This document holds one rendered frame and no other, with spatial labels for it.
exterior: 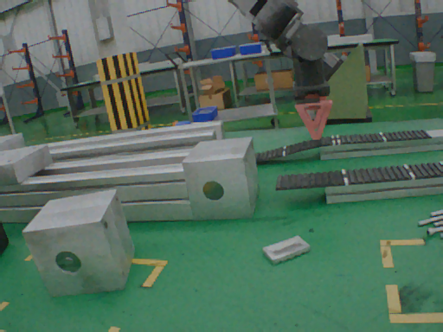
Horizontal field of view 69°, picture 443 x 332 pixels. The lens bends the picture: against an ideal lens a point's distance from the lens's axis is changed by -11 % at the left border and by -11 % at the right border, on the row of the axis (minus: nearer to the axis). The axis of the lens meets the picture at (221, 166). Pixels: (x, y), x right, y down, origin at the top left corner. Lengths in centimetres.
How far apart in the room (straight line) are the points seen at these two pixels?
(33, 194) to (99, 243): 30
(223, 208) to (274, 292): 19
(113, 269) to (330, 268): 24
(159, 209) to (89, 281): 18
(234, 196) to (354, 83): 58
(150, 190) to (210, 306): 24
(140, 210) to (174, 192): 7
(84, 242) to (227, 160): 22
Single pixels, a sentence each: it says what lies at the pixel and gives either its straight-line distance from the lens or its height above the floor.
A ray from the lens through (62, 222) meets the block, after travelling 43.
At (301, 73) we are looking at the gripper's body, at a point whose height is 95.
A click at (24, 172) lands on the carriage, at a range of 71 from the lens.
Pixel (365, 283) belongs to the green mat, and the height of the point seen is 78.
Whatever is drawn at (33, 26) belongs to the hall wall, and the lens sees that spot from 1155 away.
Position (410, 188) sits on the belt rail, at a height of 79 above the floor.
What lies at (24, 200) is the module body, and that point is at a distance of 72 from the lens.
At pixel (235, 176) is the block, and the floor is 85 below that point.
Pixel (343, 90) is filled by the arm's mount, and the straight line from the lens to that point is 101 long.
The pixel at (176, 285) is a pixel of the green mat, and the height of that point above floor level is 78.
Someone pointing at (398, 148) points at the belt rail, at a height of 79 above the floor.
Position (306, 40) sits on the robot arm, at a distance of 61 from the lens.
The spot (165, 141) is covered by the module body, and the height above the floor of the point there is 86.
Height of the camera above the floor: 103
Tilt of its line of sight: 19 degrees down
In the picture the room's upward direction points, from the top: 10 degrees counter-clockwise
